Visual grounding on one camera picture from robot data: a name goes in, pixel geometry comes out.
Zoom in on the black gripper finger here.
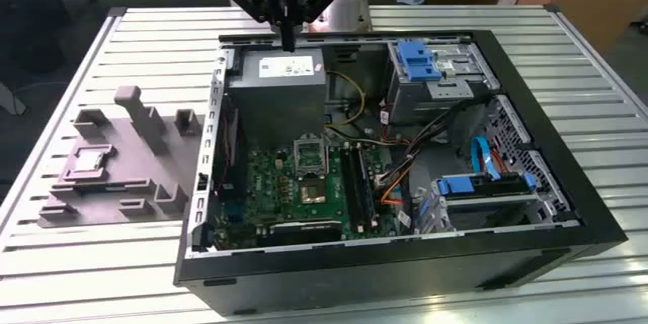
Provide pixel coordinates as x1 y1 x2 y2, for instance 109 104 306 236
288 0 344 54
217 0 290 54

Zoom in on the metal socket cover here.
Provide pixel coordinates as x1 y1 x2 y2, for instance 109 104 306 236
292 132 330 181

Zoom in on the silver CPU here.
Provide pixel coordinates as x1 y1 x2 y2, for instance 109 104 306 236
73 149 112 174

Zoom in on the CPU socket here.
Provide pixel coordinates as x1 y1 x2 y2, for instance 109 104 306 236
296 178 333 206

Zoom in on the blue drive bay latch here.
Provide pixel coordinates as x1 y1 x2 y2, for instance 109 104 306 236
397 41 440 83

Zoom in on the grey power supply unit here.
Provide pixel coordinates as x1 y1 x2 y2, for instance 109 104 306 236
221 49 328 146

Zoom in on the metal drive cage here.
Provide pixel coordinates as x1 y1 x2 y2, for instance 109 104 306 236
386 41 500 124

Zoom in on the grey parts rack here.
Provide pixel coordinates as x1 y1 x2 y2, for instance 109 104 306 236
34 86 206 229

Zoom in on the green motherboard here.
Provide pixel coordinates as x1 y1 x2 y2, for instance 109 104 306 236
210 121 406 251

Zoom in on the black RAM stick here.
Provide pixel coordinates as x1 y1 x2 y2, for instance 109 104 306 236
352 142 380 227

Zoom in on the grey stand leg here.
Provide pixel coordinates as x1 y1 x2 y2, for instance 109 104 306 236
0 80 28 116

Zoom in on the hard disk in blue carrier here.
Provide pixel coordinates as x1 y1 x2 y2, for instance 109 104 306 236
432 171 538 198

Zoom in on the green RAM stick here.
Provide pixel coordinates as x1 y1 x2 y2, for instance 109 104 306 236
69 182 133 193

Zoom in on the black graphics card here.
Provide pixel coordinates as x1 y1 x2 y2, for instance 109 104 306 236
254 219 342 247

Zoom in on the metal disk bay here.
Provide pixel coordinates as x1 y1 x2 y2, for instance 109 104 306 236
414 181 581 234

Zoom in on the black PC case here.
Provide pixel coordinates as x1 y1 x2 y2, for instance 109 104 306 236
173 29 630 316

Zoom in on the white yellow wire bundle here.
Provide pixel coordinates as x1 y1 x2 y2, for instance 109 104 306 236
326 126 410 147

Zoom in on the black wire bundle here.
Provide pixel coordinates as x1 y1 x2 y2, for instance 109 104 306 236
376 96 494 187

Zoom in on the orange wire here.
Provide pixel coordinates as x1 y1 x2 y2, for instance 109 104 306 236
378 182 406 207

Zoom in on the blue data wire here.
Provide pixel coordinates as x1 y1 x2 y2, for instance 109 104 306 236
469 137 502 181

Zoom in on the red data wire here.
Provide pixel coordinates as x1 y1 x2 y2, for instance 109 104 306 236
490 151 513 178

